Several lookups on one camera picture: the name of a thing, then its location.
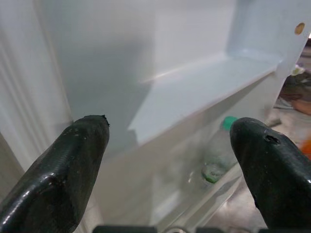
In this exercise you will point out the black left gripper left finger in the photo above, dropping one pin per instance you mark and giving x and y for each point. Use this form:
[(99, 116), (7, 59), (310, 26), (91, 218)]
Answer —
[(53, 174)]

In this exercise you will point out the clear bottle with green cap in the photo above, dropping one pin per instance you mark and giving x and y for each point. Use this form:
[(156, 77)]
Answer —
[(218, 150)]

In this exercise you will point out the white fridge door shelf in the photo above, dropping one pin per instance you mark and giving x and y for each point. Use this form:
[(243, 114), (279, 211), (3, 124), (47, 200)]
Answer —
[(194, 97)]

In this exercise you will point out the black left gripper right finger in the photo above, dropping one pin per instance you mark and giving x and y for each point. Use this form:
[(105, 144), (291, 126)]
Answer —
[(274, 174)]

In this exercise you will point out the clear fridge door rack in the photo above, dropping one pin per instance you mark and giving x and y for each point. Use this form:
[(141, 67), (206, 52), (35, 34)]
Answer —
[(184, 194)]

